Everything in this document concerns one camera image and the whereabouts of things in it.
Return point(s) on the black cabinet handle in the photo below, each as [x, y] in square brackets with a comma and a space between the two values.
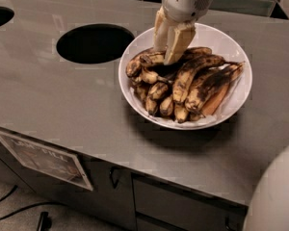
[113, 178]

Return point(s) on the small banana front left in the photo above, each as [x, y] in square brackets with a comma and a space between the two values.
[151, 106]

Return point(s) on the small banana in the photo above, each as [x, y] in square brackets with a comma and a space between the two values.
[166, 106]
[180, 112]
[157, 91]
[151, 106]

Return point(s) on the spotted banana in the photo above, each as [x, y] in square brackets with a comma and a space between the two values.
[158, 57]
[136, 63]
[187, 73]

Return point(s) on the framed landfill sign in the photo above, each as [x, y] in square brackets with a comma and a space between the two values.
[46, 159]

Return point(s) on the black object on floor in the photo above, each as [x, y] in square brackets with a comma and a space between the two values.
[44, 223]

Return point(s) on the white bowl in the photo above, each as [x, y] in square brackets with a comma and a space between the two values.
[221, 44]

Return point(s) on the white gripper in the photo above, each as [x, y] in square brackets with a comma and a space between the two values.
[185, 4]

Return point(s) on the small banana front right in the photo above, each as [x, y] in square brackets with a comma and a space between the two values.
[180, 112]

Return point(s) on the small banana middle left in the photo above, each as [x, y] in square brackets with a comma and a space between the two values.
[157, 91]

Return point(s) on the grey cabinet drawer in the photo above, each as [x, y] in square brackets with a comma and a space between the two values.
[187, 211]

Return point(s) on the small banana front middle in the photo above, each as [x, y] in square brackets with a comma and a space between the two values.
[166, 106]

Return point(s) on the blackened banana right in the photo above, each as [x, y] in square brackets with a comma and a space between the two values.
[203, 90]

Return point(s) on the short banana left inner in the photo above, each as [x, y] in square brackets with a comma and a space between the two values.
[152, 77]

